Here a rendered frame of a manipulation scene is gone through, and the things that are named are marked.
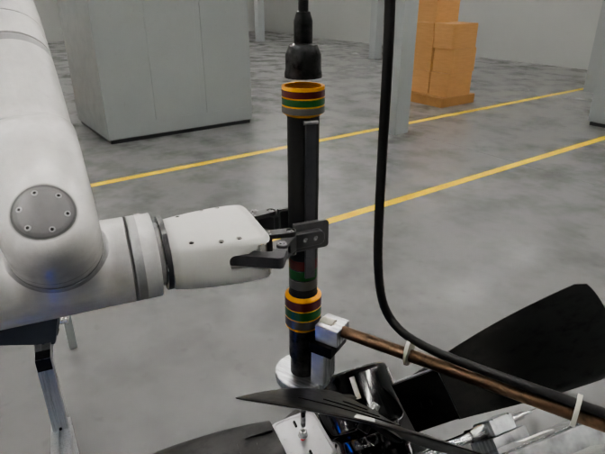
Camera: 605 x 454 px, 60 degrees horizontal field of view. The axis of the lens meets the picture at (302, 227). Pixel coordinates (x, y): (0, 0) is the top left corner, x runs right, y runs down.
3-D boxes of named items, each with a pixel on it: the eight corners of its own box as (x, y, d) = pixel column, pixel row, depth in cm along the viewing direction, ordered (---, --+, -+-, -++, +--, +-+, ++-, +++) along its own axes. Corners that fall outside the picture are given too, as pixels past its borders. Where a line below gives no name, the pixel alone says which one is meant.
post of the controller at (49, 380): (67, 428, 116) (49, 357, 108) (53, 432, 115) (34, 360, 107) (67, 419, 119) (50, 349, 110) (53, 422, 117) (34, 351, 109)
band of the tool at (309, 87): (331, 113, 54) (332, 84, 53) (310, 121, 50) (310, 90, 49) (296, 108, 56) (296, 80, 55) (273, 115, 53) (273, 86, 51)
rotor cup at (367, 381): (400, 449, 82) (370, 368, 87) (444, 440, 70) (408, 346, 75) (315, 480, 77) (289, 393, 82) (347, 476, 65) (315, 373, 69)
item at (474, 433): (411, 469, 77) (542, 412, 97) (421, 467, 75) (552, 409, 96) (406, 453, 78) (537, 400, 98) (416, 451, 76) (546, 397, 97)
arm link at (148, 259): (130, 274, 57) (158, 268, 58) (141, 316, 50) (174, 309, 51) (119, 203, 54) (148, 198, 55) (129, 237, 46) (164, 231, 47)
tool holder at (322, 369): (354, 376, 67) (356, 312, 63) (327, 410, 62) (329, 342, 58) (294, 352, 72) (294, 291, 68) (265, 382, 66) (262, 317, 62)
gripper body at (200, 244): (148, 265, 58) (246, 246, 62) (165, 313, 50) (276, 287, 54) (139, 202, 55) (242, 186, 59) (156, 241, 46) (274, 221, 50)
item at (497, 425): (499, 431, 91) (517, 427, 88) (477, 441, 87) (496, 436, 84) (493, 416, 92) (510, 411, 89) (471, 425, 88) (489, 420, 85)
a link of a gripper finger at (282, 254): (204, 258, 53) (241, 238, 57) (263, 280, 49) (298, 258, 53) (203, 247, 52) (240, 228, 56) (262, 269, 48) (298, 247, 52)
